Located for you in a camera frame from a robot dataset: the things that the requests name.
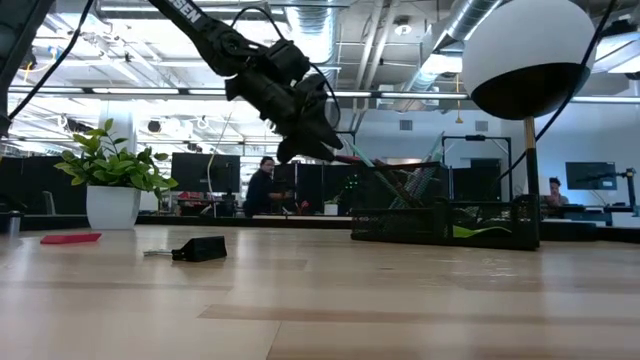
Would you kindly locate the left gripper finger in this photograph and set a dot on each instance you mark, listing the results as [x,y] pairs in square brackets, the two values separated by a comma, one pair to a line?
[300,154]
[332,147]

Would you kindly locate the teal pencil with eraser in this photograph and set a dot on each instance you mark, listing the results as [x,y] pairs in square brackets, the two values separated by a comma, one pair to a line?
[372,172]

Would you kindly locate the small black usb stick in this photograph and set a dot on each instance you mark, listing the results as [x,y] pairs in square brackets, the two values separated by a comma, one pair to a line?
[200,249]

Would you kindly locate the green sticky note pad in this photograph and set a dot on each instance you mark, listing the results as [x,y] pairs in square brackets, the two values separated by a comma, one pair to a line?
[480,231]

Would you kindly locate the red eraser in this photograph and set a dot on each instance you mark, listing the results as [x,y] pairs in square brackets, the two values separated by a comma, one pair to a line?
[70,238]

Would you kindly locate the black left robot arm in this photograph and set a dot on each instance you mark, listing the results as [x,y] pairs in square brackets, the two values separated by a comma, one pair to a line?
[200,25]

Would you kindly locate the black mesh desk organizer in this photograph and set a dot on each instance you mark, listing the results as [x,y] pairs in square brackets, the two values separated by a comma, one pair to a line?
[400,230]

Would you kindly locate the person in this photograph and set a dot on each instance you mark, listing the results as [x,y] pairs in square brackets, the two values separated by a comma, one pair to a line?
[555,192]
[260,190]

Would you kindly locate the black computer monitor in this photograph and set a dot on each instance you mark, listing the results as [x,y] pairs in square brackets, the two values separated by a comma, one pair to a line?
[205,172]
[590,175]

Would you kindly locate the long ceiling light strip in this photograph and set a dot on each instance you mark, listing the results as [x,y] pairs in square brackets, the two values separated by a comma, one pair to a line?
[125,91]

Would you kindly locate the green plant in white pot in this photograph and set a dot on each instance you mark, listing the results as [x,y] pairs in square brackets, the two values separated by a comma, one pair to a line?
[114,200]

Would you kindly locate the white globe table lamp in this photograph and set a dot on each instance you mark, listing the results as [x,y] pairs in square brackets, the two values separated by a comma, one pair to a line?
[525,50]

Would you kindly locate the small silver cylinder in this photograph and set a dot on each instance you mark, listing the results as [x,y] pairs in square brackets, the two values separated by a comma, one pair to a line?
[15,224]

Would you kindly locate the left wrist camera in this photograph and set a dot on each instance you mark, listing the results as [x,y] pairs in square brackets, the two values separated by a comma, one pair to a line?
[285,60]

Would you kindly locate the black metal rig frame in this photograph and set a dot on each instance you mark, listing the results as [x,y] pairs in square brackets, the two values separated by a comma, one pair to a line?
[475,138]

